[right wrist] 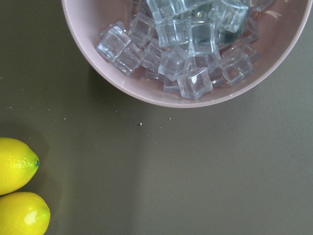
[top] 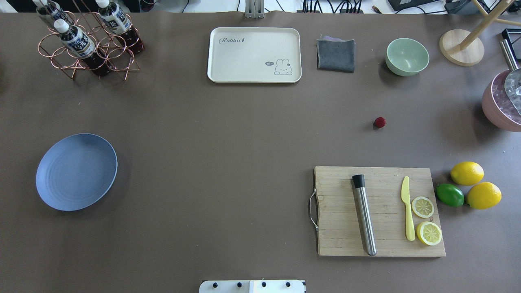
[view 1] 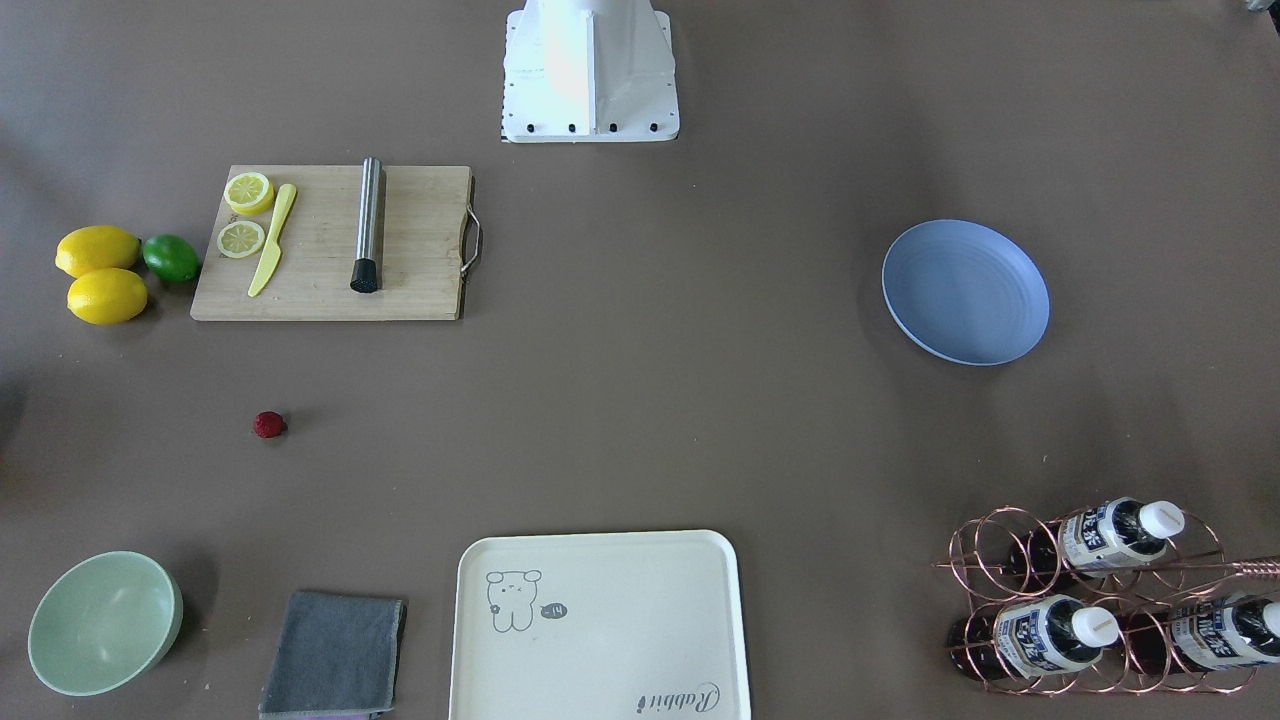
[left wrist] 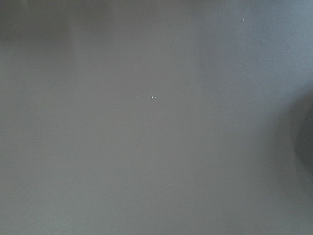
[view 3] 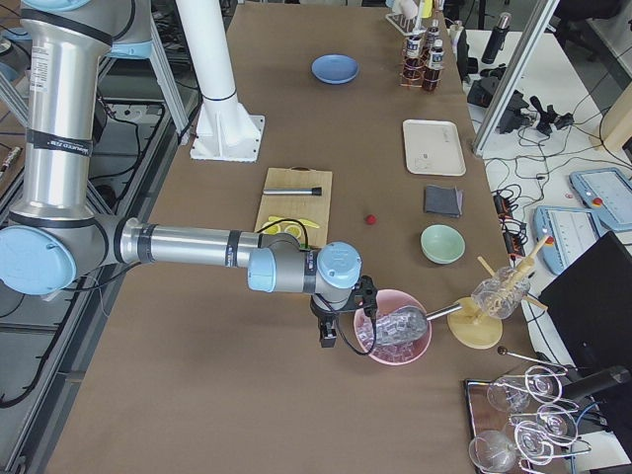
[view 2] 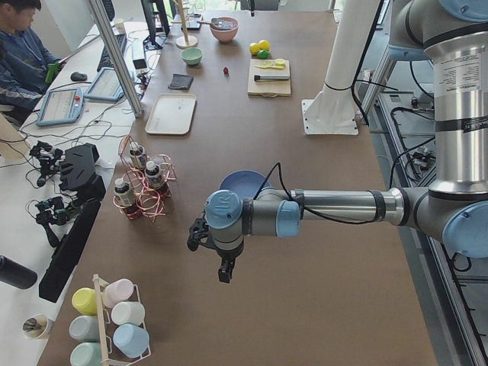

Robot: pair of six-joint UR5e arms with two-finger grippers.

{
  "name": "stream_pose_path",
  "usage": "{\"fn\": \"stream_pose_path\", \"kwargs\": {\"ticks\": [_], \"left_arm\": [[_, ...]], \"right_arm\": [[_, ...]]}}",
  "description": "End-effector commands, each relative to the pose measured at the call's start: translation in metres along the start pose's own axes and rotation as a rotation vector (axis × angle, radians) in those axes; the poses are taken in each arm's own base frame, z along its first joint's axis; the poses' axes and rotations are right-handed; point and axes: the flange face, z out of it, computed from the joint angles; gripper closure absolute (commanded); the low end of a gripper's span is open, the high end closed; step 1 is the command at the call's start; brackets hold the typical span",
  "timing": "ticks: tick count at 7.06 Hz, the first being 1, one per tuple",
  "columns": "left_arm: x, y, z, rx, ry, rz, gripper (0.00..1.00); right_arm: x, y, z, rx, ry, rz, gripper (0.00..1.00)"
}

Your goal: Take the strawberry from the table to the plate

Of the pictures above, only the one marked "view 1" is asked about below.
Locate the blue plate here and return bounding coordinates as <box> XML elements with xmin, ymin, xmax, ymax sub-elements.
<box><xmin>879</xmin><ymin>219</ymin><xmax>1051</xmax><ymax>366</ymax></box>

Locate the red strawberry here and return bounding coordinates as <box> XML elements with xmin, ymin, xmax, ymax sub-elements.
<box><xmin>252</xmin><ymin>411</ymin><xmax>288</xmax><ymax>439</ymax></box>

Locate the wooden cutting board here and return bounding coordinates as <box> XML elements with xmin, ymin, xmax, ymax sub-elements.
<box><xmin>189</xmin><ymin>164</ymin><xmax>477</xmax><ymax>322</ymax></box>

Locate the cream rabbit tray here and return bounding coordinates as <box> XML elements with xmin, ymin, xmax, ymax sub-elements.
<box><xmin>448</xmin><ymin>529</ymin><xmax>753</xmax><ymax>719</ymax></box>

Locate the steel muddler black tip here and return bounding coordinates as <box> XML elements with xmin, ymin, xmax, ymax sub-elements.
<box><xmin>349</xmin><ymin>156</ymin><xmax>385</xmax><ymax>293</ymax></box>

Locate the lemon slice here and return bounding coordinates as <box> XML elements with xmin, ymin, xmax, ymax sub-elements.
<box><xmin>215</xmin><ymin>220</ymin><xmax>266</xmax><ymax>259</ymax></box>

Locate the grey folded cloth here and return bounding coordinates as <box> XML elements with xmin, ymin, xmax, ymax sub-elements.
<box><xmin>259</xmin><ymin>591</ymin><xmax>404</xmax><ymax>719</ymax></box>

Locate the lemon half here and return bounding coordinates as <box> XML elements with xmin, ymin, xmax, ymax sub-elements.
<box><xmin>223</xmin><ymin>170</ymin><xmax>276</xmax><ymax>217</ymax></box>

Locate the green lime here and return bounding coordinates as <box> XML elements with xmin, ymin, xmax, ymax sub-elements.
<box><xmin>141</xmin><ymin>234</ymin><xmax>201</xmax><ymax>283</ymax></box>

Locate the lower drink bottle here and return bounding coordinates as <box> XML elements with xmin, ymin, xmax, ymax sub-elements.
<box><xmin>1121</xmin><ymin>592</ymin><xmax>1279</xmax><ymax>676</ymax></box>
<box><xmin>943</xmin><ymin>594</ymin><xmax>1121</xmax><ymax>682</ymax></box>

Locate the top dark drink bottle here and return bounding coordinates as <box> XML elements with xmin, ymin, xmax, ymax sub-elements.
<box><xmin>1005</xmin><ymin>497</ymin><xmax>1187</xmax><ymax>588</ymax></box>

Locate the lower yellow lemon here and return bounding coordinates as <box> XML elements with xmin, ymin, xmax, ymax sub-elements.
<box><xmin>67</xmin><ymin>268</ymin><xmax>148</xmax><ymax>325</ymax></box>

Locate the yellow lemon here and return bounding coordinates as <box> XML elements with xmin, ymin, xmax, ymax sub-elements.
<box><xmin>54</xmin><ymin>225</ymin><xmax>141</xmax><ymax>278</ymax></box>
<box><xmin>67</xmin><ymin>268</ymin><xmax>148</xmax><ymax>325</ymax></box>

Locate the upper yellow lemon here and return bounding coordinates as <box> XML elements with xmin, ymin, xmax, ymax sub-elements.
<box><xmin>54</xmin><ymin>225</ymin><xmax>141</xmax><ymax>278</ymax></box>

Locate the green bowl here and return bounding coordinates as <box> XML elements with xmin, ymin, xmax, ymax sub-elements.
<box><xmin>27</xmin><ymin>550</ymin><xmax>184</xmax><ymax>697</ymax></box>

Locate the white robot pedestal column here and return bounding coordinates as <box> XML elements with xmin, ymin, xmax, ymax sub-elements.
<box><xmin>500</xmin><ymin>1</ymin><xmax>681</xmax><ymax>143</ymax></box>

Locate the copper wire bottle rack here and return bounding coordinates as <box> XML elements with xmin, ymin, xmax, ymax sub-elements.
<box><xmin>937</xmin><ymin>506</ymin><xmax>1277</xmax><ymax>697</ymax></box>

